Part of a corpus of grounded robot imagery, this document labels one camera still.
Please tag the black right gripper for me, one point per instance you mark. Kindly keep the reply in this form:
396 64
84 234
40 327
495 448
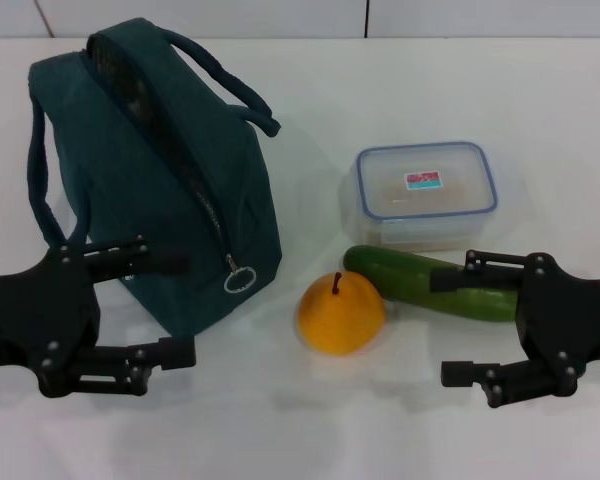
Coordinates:
565 325

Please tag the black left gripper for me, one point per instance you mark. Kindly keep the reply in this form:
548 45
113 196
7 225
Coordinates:
35 320

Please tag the green cucumber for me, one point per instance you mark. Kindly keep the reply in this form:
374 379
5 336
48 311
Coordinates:
405 280

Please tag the dark teal lunch bag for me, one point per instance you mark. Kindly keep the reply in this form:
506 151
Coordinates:
145 190

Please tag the clear plastic food container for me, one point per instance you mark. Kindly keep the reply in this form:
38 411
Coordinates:
425 200

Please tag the orange yellow pear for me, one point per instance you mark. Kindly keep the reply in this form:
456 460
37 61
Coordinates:
340 320

